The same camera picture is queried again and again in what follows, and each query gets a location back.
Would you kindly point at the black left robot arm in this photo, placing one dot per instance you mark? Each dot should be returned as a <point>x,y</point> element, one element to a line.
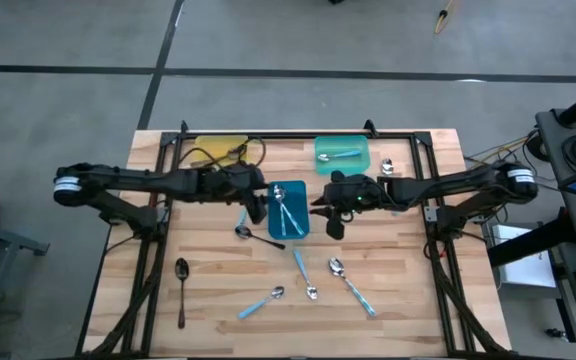
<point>133,177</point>

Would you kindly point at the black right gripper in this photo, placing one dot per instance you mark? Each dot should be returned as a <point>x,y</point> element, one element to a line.
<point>353,192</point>

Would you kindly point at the grey metal cart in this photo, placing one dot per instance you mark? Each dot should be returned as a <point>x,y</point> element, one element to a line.
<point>8,239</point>

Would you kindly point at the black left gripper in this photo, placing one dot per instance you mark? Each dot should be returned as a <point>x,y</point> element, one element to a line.
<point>233,182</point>

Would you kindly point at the blue plastic bin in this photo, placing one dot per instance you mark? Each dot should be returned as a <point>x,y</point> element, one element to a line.
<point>298,195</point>

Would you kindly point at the black stand leg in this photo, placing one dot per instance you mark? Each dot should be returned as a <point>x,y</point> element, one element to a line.
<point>528,245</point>

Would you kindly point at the yellow plastic bin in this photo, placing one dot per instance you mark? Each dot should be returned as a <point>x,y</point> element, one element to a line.
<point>208,142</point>

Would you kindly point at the small black floor object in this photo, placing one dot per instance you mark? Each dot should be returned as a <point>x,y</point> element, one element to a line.
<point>555,334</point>

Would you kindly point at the grey desk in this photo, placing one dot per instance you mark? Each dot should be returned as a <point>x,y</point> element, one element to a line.
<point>550,150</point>

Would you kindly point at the white box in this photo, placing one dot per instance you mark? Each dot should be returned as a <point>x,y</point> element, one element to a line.
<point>528,270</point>

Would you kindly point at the black aluminium table frame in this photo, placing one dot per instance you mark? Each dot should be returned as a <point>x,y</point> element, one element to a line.
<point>288,134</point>

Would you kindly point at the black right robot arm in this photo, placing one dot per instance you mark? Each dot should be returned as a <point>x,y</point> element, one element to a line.
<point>448,185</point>

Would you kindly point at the teal plastic bin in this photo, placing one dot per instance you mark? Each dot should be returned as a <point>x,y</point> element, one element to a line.
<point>353,165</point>

